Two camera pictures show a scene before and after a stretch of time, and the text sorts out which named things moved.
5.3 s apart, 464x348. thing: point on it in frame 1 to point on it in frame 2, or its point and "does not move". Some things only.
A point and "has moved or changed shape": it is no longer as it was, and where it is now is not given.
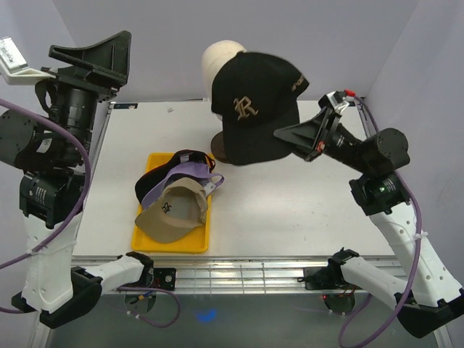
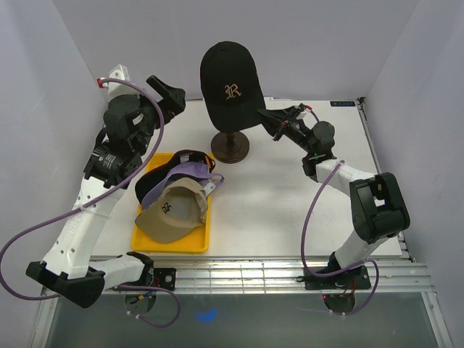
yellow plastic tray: [198, 241] does not move
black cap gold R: [256, 95] has moved or changed shape
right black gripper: [311, 137] to [272, 119]
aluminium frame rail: [238, 274] does not move
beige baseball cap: [181, 206] does not move
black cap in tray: [149, 183] does not move
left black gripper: [108, 61] to [172, 103]
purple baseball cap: [197, 170] does not move
